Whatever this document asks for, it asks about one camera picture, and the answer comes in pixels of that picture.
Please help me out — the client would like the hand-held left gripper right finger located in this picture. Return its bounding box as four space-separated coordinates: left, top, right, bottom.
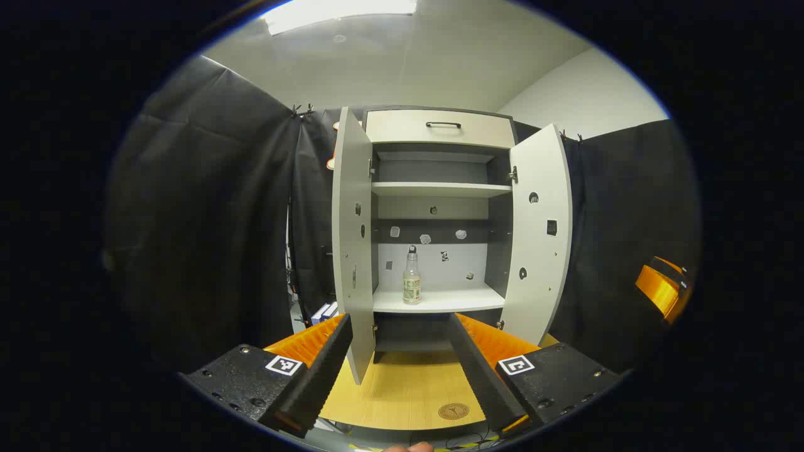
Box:
447 312 629 439

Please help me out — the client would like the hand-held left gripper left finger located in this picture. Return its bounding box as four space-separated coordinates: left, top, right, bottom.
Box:
179 313 354 439

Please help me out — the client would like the clear glass bottle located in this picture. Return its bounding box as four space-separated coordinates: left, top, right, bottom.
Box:
403 245 422 306

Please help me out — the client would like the white cabinet door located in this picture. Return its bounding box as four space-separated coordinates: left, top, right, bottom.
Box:
332 107 376 385
502 124 573 346

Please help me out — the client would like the grey white cabinet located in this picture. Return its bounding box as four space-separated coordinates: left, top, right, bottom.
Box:
361 105 519 365

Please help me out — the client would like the white cabinet shelf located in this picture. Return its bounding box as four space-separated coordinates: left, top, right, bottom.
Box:
372 286 506 314
372 181 513 199

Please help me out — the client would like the black backdrop cloth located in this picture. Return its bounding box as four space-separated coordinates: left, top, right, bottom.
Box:
104 55 701 377

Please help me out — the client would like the ceiling light panel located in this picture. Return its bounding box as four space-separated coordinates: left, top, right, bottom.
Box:
263 0 418 36

